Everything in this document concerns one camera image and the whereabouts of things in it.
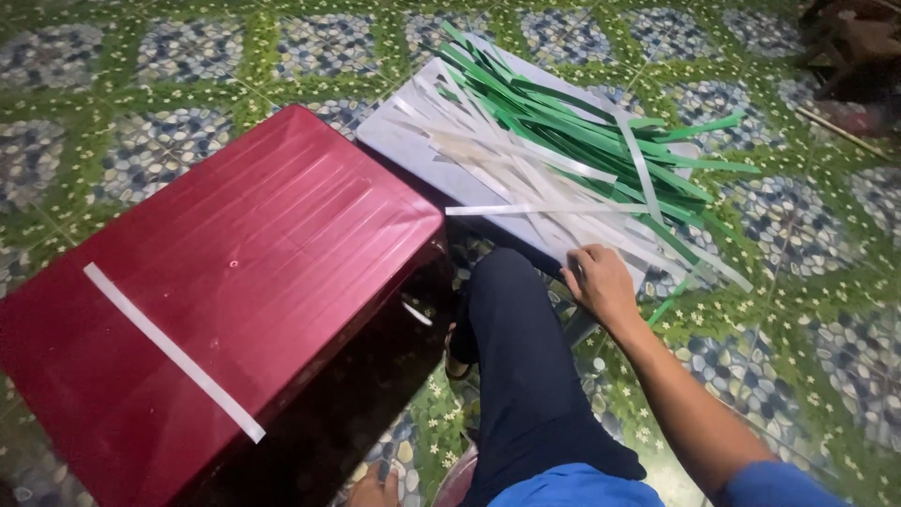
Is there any person's left hand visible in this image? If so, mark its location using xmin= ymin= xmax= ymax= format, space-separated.
xmin=345 ymin=461 xmax=402 ymax=507

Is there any person's right hand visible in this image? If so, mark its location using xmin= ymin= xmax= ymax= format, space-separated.
xmin=562 ymin=244 xmax=639 ymax=333

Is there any pink plastic seat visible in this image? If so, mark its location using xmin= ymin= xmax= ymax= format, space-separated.
xmin=431 ymin=440 xmax=481 ymax=507

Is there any person's dark trouser leg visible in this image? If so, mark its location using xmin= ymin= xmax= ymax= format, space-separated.
xmin=448 ymin=246 xmax=649 ymax=507

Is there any person's brown sandal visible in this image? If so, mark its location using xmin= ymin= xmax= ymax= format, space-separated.
xmin=443 ymin=323 xmax=475 ymax=382

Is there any pile of white strips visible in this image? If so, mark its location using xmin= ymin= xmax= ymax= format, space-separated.
xmin=390 ymin=56 xmax=754 ymax=294

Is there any pile of green strips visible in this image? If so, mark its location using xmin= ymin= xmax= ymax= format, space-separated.
xmin=421 ymin=20 xmax=763 ymax=326

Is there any short white strip piece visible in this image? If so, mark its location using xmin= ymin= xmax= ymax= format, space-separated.
xmin=401 ymin=300 xmax=435 ymax=327

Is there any person's blue shirt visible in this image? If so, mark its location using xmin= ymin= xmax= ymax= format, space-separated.
xmin=486 ymin=459 xmax=856 ymax=507

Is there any pale grey plastic stool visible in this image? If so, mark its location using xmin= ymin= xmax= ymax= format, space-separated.
xmin=355 ymin=31 xmax=705 ymax=346

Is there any white paper strip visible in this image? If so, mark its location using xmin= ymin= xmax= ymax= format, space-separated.
xmin=83 ymin=262 xmax=267 ymax=445

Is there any thin wooden stick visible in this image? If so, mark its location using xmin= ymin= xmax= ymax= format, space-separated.
xmin=794 ymin=106 xmax=891 ymax=161

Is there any large red plastic stool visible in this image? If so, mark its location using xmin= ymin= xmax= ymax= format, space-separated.
xmin=0 ymin=104 xmax=458 ymax=507

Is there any dark wooden furniture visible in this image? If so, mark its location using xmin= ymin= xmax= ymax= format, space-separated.
xmin=794 ymin=0 xmax=901 ymax=107

